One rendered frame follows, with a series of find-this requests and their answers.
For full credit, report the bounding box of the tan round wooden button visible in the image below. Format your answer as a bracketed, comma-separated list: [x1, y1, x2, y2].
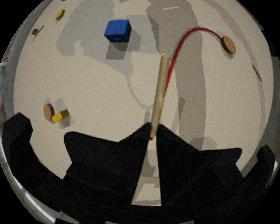
[220, 36, 236, 55]

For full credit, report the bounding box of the blue block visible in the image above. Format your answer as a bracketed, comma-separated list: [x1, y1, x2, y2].
[104, 19, 132, 43]

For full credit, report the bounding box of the red string with wooden stick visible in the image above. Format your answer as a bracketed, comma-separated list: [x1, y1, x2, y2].
[149, 27, 222, 140]

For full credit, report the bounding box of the tan round disc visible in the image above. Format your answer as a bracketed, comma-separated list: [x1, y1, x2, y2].
[43, 103, 55, 120]

